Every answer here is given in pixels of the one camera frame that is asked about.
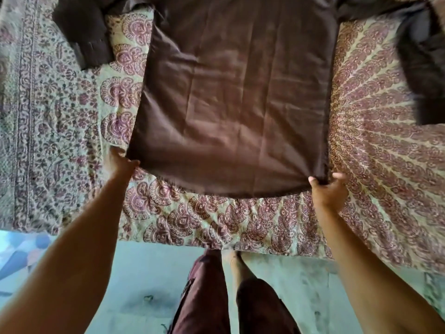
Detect person's left forearm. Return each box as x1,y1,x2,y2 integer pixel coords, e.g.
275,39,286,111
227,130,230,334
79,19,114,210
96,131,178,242
0,175,129,334

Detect person's maroon trousers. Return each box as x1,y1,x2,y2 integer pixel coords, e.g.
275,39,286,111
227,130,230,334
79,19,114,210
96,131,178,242
168,249,301,334

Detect person's bare foot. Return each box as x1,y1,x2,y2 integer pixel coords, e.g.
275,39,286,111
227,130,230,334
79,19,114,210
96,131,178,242
222,249,256,293

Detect person's right forearm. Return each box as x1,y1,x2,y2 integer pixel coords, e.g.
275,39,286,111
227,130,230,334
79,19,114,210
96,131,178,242
314,205,445,334

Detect person's right hand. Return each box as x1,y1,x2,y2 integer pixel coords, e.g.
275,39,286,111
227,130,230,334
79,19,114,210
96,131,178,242
308,172,350,212

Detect dark brown shirt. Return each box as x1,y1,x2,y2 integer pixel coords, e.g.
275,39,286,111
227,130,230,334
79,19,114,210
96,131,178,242
52,0,445,199

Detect person's left hand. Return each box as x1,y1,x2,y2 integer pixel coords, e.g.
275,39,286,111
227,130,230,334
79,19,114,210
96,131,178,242
108,146,141,181

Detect bed with maroon patterned cover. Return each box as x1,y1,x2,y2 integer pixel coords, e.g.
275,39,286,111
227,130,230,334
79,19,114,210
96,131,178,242
0,0,445,275

